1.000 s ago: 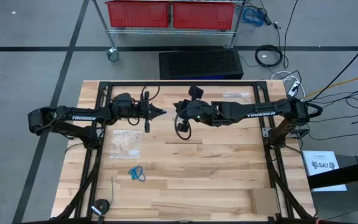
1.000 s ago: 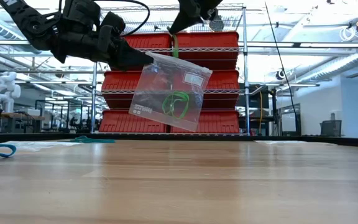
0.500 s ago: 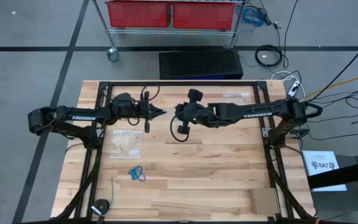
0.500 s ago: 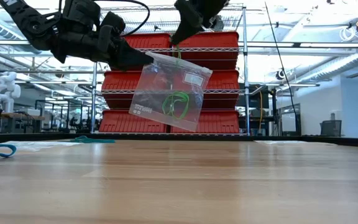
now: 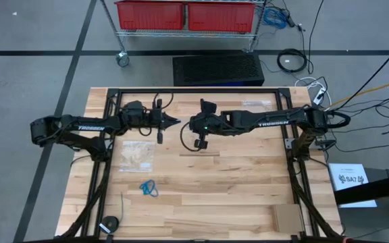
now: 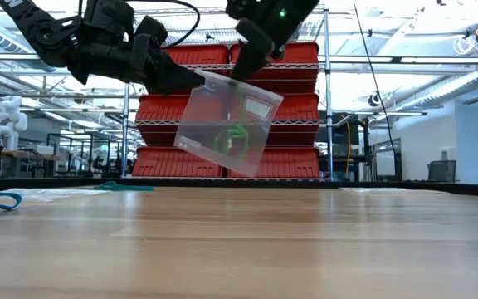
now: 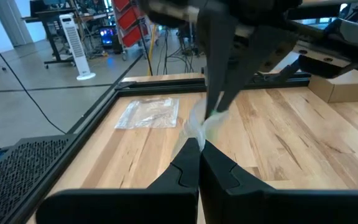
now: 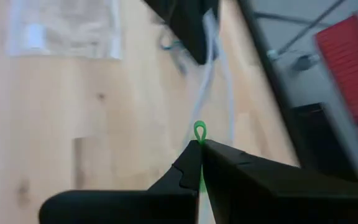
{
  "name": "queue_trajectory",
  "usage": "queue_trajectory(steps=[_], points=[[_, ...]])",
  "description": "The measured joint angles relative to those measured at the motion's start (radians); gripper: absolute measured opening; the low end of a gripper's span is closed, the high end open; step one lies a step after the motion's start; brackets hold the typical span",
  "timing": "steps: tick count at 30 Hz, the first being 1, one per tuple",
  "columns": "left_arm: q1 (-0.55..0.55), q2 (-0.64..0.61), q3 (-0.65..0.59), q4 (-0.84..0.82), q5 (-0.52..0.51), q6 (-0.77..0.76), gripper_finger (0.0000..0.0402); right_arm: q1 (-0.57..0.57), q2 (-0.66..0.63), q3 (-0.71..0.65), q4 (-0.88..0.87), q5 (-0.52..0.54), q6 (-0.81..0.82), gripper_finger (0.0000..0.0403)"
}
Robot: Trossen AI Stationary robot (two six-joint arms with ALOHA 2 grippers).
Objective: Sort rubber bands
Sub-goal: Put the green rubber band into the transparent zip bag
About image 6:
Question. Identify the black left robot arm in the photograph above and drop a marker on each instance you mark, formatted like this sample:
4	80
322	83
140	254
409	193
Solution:
35	29

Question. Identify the wooden workbench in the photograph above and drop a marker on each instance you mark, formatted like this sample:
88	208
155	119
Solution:
15	154

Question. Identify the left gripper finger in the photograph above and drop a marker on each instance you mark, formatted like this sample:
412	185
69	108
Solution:
154	31
168	74

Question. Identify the black stand post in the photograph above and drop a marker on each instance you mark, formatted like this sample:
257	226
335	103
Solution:
367	149

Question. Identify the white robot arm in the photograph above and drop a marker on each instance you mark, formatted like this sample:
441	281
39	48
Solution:
8	120

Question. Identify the thin teal rubber band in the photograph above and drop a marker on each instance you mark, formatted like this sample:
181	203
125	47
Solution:
139	188
110	186

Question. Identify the green rubber band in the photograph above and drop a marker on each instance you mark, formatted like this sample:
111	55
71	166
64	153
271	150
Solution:
218	145
235	130

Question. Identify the silver ceiling duct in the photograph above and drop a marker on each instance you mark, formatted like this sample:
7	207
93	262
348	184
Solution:
463	85

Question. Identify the red plastic bin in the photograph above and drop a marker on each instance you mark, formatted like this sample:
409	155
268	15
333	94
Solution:
301	108
160	112
297	164
160	164
301	74
210	56

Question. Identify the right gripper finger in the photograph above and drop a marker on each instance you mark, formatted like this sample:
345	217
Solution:
253	45

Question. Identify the thick blue rubber band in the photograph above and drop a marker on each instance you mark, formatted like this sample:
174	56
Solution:
19	200

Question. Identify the black aluminium table frame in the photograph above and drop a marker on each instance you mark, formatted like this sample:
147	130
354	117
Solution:
239	182

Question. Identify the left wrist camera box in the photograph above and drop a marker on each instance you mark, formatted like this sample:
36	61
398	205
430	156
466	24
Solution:
108	18

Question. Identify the black monitor screen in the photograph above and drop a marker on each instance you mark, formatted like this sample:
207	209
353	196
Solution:
338	135

